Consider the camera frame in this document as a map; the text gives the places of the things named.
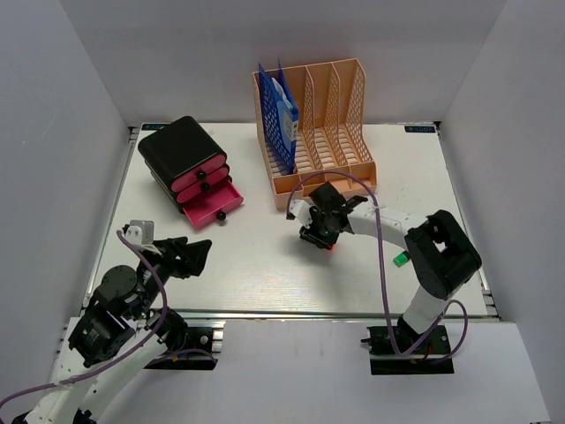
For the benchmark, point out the black pink drawer unit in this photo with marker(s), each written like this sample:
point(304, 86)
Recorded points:
point(192, 169)

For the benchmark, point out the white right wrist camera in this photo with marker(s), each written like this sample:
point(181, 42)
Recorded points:
point(301, 211)

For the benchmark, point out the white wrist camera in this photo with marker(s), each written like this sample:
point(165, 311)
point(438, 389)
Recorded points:
point(139, 234)
point(301, 211)

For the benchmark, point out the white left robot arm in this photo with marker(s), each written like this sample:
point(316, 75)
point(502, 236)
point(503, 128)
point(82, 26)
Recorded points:
point(126, 326)

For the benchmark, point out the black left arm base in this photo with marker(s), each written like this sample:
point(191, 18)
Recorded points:
point(189, 347)

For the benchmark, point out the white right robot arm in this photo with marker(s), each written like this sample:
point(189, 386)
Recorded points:
point(441, 254)

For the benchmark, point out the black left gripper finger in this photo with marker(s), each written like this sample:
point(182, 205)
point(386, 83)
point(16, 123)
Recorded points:
point(174, 248)
point(192, 258)

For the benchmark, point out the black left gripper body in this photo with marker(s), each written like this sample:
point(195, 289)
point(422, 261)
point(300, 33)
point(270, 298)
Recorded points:
point(168, 264)

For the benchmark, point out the peach plastic file organizer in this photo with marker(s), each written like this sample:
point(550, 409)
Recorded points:
point(330, 143)

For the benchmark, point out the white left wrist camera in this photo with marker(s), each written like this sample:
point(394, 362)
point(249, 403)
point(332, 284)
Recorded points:
point(139, 234)

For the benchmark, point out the blue plastic folder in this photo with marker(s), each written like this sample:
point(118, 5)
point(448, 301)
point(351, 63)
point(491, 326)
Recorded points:
point(280, 117)

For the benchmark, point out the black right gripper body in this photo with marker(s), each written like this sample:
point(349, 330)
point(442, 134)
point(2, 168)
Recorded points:
point(321, 230)

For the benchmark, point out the green black highlighter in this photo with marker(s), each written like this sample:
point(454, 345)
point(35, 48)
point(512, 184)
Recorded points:
point(402, 259)

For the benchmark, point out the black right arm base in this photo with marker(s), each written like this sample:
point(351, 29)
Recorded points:
point(430, 356)

